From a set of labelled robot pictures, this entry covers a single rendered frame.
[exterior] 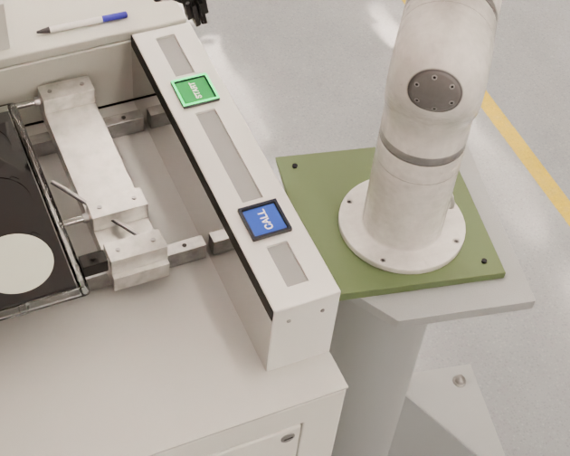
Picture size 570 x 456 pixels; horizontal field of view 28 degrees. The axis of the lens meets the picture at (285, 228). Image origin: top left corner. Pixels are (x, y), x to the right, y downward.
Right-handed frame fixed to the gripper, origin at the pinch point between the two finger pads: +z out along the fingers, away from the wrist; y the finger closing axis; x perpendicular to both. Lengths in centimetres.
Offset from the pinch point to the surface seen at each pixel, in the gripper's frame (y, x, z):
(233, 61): 28, 100, 120
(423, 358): 32, -4, 120
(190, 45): -0.2, 9.4, 15.8
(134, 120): -12.0, 7.6, 24.9
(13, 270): -35.8, -18.3, 14.6
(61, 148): -24.0, 2.6, 19.1
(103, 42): -12.0, 14.9, 14.2
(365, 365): 8, -31, 58
